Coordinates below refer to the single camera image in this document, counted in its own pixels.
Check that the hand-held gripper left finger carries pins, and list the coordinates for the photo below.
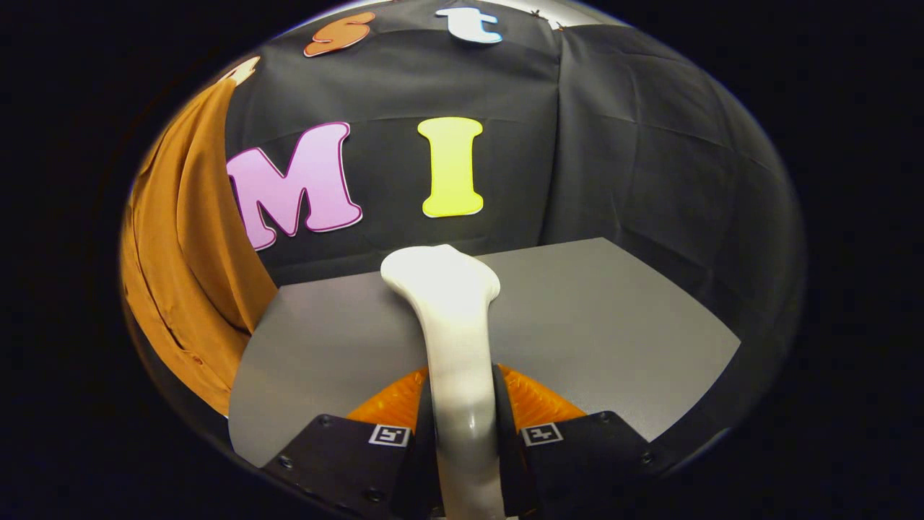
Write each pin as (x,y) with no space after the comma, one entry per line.
(424,469)

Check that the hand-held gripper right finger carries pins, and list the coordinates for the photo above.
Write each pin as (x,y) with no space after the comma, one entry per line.
(509,469)

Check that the white garment steamer head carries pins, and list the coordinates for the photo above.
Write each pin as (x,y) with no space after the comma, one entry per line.
(455,325)

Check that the brown button-up shirt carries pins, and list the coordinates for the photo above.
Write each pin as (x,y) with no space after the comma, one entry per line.
(188,274)

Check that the row of black backdrop clips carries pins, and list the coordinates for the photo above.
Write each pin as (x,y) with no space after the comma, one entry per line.
(538,14)

